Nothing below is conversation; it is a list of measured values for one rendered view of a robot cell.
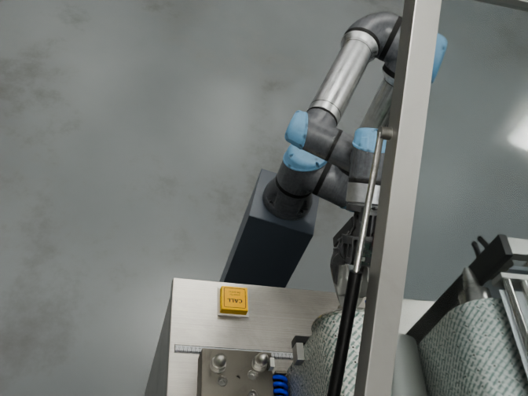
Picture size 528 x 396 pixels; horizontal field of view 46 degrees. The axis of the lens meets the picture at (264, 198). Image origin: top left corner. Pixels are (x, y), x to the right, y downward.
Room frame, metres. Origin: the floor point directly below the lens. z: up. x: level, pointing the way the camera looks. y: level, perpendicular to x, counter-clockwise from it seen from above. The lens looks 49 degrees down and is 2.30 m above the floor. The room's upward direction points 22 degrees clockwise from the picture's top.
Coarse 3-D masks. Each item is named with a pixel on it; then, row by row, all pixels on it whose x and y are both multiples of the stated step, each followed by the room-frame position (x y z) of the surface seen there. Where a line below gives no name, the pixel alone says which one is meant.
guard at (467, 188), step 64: (448, 0) 0.64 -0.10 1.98; (448, 64) 0.59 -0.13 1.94; (512, 64) 0.63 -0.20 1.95; (448, 128) 0.55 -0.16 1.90; (512, 128) 0.58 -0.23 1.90; (448, 192) 0.50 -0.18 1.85; (512, 192) 0.53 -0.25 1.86; (448, 256) 0.45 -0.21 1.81; (512, 256) 0.49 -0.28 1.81; (448, 320) 0.41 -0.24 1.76; (512, 320) 0.44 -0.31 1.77; (448, 384) 0.36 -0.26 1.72; (512, 384) 0.39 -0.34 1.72
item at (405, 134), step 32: (416, 0) 0.61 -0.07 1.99; (512, 0) 0.66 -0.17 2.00; (416, 32) 0.59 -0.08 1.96; (416, 64) 0.56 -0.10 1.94; (416, 96) 0.54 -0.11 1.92; (384, 128) 0.52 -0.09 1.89; (416, 128) 0.52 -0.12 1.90; (384, 160) 0.50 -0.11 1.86; (416, 160) 0.50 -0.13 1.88; (384, 192) 0.47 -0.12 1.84; (384, 224) 0.44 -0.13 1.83; (384, 256) 0.42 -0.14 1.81; (352, 288) 0.40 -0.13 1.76; (384, 288) 0.39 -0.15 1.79; (352, 320) 0.38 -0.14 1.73; (384, 320) 0.37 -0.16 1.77; (384, 352) 0.35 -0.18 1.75; (384, 384) 0.33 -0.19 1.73
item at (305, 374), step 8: (312, 344) 0.65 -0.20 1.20; (304, 352) 0.65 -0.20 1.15; (312, 352) 0.63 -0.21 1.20; (312, 360) 0.62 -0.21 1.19; (288, 368) 0.66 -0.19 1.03; (296, 368) 0.64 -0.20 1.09; (304, 368) 0.62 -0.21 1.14; (312, 368) 0.60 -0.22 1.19; (288, 376) 0.65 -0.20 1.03; (296, 376) 0.63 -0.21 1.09; (304, 376) 0.61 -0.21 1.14; (312, 376) 0.59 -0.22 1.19; (288, 384) 0.63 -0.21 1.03; (296, 384) 0.61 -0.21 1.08; (304, 384) 0.59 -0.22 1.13; (312, 384) 0.58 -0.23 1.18; (288, 392) 0.62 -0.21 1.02; (296, 392) 0.60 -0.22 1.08; (304, 392) 0.58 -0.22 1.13; (312, 392) 0.56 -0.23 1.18
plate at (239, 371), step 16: (208, 352) 0.63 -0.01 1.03; (224, 352) 0.65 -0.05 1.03; (240, 352) 0.66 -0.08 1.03; (256, 352) 0.68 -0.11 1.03; (208, 368) 0.60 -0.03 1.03; (240, 368) 0.62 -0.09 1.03; (208, 384) 0.56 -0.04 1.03; (224, 384) 0.58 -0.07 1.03; (240, 384) 0.59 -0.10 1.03; (256, 384) 0.60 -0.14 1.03; (272, 384) 0.62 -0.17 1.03
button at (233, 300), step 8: (224, 288) 0.87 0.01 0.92; (232, 288) 0.88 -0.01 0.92; (240, 288) 0.89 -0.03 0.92; (224, 296) 0.85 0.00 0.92; (232, 296) 0.85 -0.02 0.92; (240, 296) 0.86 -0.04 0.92; (224, 304) 0.82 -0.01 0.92; (232, 304) 0.83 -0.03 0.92; (240, 304) 0.84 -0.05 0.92; (224, 312) 0.81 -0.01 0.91; (232, 312) 0.82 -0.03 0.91; (240, 312) 0.83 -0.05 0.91
